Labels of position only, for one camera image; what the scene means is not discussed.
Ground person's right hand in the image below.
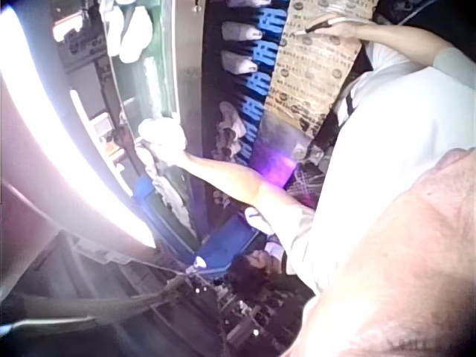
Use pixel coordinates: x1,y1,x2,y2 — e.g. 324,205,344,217
293,13,375,41

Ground grey wall appliance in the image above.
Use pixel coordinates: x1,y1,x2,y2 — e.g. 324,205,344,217
51,13,112,75

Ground grey hose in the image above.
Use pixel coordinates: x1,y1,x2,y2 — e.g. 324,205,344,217
0,274,189,338

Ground brown printed paper sheet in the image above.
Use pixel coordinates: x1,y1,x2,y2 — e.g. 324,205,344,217
264,0,377,137

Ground blue rack with white items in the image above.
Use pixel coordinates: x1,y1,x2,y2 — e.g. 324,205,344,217
202,0,295,169

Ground blue flat box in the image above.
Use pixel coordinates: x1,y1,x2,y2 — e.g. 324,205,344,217
195,215,261,277

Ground white cleaning cloth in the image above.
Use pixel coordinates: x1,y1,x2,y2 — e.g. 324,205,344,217
134,118,197,239

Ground small blue block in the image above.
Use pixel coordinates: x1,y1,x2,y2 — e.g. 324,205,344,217
132,176,158,204

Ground black pen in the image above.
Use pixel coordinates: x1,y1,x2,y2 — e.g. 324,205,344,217
303,19,332,35

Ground green framed panel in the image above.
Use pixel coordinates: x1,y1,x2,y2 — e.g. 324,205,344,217
107,0,181,123

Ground hanging white cloths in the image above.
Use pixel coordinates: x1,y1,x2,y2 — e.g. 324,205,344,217
99,0,154,64

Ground heap of dark clutter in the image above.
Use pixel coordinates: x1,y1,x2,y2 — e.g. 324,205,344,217
191,251,317,357

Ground person's left hand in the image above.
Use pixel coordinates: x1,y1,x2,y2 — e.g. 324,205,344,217
151,143,190,167

